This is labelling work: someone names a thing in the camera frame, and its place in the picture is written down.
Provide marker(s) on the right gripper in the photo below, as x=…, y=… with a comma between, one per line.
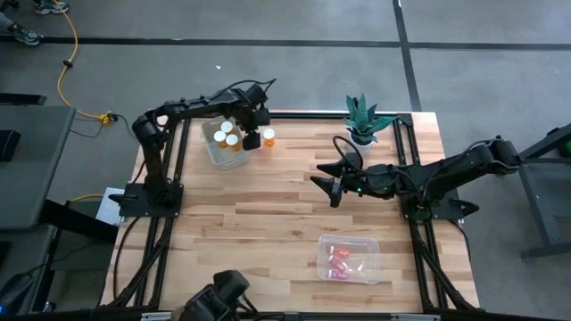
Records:
x=359, y=180

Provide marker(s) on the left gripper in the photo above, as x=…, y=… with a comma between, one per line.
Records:
x=250, y=117

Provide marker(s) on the clear plastic bin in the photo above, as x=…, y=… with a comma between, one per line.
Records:
x=368, y=249
x=225, y=158

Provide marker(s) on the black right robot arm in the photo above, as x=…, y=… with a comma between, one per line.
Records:
x=464, y=165

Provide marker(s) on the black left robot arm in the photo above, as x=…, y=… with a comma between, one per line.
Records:
x=154, y=169

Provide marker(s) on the white plant pot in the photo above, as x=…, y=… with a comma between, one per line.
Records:
x=357, y=147

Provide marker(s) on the green succulent plant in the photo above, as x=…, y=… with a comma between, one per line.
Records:
x=363, y=120

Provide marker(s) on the white paper sheet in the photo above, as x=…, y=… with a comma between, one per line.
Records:
x=109, y=209

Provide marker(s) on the black desk crossbar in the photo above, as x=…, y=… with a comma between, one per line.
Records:
x=76, y=220

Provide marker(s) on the black metal stand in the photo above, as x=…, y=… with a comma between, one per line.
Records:
x=533, y=205

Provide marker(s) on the grey desk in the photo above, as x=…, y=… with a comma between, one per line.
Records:
x=35, y=178

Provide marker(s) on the black flat bar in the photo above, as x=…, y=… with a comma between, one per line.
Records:
x=22, y=99

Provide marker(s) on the green object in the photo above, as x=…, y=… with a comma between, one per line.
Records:
x=567, y=148

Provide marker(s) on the person's shoe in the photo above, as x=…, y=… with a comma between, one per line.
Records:
x=27, y=35
x=51, y=5

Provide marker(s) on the black box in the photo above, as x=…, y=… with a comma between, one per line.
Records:
x=9, y=145

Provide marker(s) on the person's leg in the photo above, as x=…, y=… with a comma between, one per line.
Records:
x=3, y=20

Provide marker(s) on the black bag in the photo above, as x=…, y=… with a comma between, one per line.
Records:
x=13, y=292

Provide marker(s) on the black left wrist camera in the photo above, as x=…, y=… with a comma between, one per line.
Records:
x=257, y=93

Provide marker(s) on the black aluminium table frame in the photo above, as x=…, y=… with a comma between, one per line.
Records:
x=312, y=115

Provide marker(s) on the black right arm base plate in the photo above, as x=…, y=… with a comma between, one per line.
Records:
x=450, y=213

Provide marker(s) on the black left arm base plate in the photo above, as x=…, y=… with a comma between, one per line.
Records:
x=134, y=207

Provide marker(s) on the silver bracket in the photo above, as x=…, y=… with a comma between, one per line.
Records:
x=156, y=316
x=415, y=317

